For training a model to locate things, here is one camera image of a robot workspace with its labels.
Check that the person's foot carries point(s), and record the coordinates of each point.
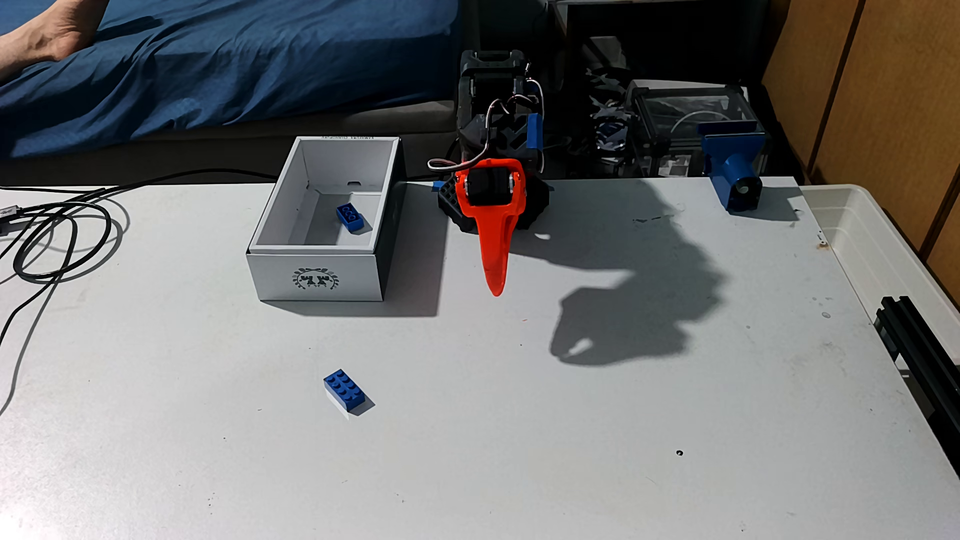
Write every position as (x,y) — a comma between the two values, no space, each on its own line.
(45,34)

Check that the white plastic bin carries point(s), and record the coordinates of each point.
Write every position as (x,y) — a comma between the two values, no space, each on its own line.
(870,240)

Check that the blue bed sheet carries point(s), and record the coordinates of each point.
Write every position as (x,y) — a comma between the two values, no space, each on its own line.
(247,60)

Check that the clear acrylic case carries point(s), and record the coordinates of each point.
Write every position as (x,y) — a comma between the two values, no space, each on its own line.
(690,112)

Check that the brown wooden cabinet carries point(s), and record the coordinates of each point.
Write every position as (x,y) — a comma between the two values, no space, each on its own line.
(885,97)

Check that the white cardboard box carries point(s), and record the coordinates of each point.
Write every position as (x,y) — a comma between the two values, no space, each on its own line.
(315,279)

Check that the black aluminium extrusion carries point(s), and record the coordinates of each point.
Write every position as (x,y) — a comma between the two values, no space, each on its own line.
(919,352)

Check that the blue printed clamp mount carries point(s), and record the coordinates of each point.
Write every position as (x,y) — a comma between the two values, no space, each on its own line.
(731,161)

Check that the grey mattress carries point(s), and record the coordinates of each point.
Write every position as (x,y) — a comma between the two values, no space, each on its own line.
(225,150)

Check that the blue toy brick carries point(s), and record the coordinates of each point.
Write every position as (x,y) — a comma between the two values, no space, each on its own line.
(343,389)
(349,217)

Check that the dark shelf unit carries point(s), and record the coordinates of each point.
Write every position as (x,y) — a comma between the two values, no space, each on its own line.
(660,37)

